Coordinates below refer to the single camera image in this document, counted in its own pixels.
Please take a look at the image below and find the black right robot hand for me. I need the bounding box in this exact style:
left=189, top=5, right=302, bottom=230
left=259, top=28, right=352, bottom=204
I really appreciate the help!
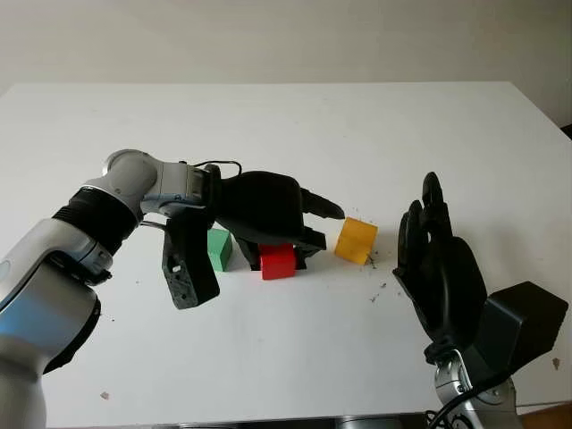
left=391, top=171, right=489, bottom=355

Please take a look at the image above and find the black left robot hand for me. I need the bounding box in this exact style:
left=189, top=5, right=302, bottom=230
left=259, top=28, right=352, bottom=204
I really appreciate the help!
left=209, top=169, right=347, bottom=273

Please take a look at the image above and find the red wooden block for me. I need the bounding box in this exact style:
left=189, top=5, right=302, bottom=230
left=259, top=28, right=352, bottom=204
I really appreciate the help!
left=259, top=242, right=299, bottom=282

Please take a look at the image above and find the green wooden block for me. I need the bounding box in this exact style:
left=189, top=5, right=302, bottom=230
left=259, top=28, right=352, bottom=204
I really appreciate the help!
left=206, top=227, right=234, bottom=273

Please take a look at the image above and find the yellow wooden block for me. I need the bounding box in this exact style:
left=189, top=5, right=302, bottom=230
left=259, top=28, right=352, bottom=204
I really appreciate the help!
left=333, top=216, right=380, bottom=266

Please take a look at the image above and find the black tape strip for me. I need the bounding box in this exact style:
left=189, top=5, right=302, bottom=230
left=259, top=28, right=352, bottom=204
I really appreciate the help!
left=249, top=260, right=309, bottom=273

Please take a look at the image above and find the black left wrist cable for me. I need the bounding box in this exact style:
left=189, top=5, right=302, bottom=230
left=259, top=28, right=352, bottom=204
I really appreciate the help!
left=178, top=157, right=243, bottom=179

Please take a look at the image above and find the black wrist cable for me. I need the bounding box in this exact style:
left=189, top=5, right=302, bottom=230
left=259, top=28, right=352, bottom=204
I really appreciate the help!
left=434, top=369, right=511, bottom=429
left=178, top=157, right=243, bottom=179

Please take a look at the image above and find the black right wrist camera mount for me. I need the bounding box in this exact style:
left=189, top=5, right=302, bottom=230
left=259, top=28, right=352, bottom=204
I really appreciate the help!
left=472, top=281, right=570, bottom=375

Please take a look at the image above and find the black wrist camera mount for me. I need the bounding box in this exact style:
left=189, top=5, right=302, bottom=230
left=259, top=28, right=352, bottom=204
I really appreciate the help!
left=472, top=281, right=570, bottom=375
left=161, top=164, right=223, bottom=311

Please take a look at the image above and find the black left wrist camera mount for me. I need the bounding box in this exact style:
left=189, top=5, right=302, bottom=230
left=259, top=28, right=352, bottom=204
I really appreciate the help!
left=161, top=164, right=223, bottom=311

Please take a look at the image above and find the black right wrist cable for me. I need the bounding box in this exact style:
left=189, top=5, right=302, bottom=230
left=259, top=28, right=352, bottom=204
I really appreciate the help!
left=434, top=369, right=511, bottom=429

